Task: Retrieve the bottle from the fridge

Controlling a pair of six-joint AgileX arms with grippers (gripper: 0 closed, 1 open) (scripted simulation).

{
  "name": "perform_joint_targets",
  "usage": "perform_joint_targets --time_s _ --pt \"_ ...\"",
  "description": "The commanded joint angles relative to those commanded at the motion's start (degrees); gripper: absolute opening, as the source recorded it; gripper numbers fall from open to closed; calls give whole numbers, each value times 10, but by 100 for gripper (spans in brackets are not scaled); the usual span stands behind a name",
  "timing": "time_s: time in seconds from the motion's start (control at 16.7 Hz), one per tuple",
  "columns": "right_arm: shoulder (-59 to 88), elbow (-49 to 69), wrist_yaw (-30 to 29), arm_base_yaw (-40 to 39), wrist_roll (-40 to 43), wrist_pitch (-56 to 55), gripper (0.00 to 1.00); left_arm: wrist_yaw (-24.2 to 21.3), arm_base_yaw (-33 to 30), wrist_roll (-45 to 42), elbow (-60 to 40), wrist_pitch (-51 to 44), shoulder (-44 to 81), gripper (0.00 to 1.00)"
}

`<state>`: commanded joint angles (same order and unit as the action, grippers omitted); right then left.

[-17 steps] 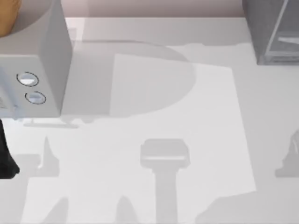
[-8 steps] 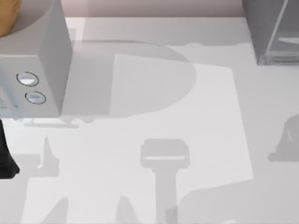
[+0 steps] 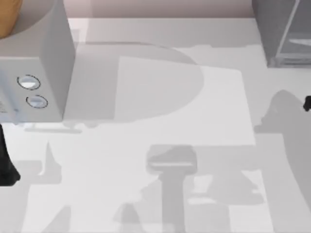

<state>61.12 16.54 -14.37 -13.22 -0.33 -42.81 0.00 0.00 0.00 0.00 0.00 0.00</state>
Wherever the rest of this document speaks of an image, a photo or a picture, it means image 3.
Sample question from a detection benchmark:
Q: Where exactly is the small microwave knob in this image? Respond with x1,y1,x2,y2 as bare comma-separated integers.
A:
25,95,49,109

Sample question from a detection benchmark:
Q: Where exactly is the pale microwave oven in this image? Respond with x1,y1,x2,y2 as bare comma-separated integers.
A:
0,0,76,125

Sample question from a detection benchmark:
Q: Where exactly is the large microwave knob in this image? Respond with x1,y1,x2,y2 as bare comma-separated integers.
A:
17,74,41,91

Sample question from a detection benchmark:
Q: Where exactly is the grey cabinet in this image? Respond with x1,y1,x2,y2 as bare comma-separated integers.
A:
251,0,311,68

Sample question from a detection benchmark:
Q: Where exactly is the small black object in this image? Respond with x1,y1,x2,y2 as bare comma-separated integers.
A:
302,95,311,112

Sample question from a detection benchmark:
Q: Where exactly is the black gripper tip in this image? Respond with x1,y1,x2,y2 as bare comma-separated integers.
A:
0,123,21,187

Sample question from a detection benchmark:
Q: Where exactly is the orange round object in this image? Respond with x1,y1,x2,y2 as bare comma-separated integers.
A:
0,0,24,39

